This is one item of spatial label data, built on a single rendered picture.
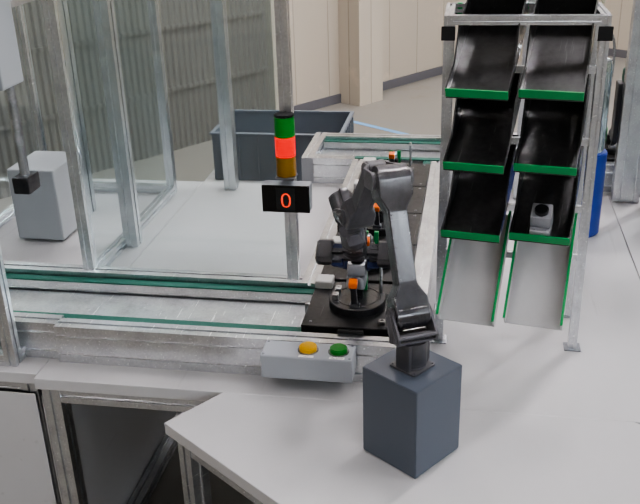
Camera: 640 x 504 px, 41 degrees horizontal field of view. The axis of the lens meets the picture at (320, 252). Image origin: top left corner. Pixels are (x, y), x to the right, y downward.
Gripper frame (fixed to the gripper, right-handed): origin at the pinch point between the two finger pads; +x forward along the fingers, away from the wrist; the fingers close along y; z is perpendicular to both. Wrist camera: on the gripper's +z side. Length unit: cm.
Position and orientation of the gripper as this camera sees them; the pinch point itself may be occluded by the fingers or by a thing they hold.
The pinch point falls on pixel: (357, 262)
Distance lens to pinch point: 208.8
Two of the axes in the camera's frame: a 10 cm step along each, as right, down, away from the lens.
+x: 1.2, 4.7, 8.8
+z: 1.1, -8.8, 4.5
